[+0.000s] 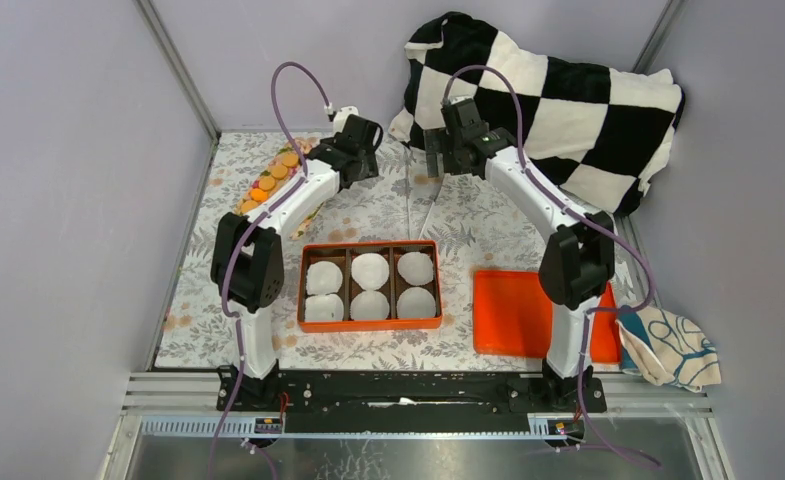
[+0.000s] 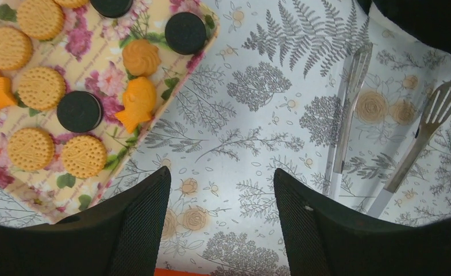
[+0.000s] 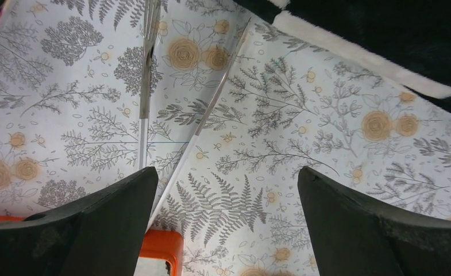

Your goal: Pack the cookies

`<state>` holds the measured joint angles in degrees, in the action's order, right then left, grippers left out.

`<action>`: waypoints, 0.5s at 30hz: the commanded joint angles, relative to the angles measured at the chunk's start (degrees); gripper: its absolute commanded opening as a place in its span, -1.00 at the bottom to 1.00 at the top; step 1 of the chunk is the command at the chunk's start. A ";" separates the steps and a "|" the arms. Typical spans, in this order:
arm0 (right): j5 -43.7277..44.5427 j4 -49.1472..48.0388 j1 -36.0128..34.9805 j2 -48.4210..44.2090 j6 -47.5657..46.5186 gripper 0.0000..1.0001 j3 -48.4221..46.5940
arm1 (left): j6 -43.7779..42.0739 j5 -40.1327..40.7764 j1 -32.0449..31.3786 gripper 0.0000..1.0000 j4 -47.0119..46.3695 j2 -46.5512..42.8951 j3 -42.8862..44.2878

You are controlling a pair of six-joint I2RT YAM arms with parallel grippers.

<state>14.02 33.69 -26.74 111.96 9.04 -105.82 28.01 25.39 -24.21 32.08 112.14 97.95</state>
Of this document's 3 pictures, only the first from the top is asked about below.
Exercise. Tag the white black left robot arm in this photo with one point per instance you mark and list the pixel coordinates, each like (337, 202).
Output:
(247, 261)

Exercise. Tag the beige blue patterned cloth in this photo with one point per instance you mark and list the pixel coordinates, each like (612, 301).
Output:
(667, 350)

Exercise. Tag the white paper cup back right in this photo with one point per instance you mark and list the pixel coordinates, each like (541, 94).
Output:
(416, 268)

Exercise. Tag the white paper cup back middle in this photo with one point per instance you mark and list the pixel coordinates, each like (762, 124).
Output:
(370, 271)

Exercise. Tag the orange box lid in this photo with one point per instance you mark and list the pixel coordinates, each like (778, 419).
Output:
(512, 316)

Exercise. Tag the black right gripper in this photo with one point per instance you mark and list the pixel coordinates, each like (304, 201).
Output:
(436, 142)

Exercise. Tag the white paper cup front left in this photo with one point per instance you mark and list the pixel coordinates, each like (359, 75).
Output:
(324, 308)

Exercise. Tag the orange cookie box base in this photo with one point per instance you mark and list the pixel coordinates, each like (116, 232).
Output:
(342, 255)

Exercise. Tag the white paper cup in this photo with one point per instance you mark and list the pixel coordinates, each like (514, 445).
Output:
(324, 308)
(416, 303)
(416, 268)
(370, 306)
(323, 277)
(370, 271)

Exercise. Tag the black white checkered blanket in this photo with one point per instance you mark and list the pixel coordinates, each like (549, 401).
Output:
(596, 132)

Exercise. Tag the white paper cup front right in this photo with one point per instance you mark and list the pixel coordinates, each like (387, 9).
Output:
(416, 303)

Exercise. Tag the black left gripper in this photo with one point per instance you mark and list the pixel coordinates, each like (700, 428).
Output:
(367, 165)

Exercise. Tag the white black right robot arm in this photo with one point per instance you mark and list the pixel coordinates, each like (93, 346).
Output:
(579, 259)

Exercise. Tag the floral cookie tray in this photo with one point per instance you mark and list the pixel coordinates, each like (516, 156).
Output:
(274, 178)

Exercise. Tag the orange round cookie on tray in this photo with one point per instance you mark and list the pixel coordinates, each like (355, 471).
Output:
(290, 160)

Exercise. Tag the white paper cup front middle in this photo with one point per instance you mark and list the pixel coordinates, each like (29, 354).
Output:
(370, 306)

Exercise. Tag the floral table mat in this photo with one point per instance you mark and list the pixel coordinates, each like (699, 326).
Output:
(474, 226)

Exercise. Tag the white paper cup back left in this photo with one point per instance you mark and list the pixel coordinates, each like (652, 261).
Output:
(323, 277)

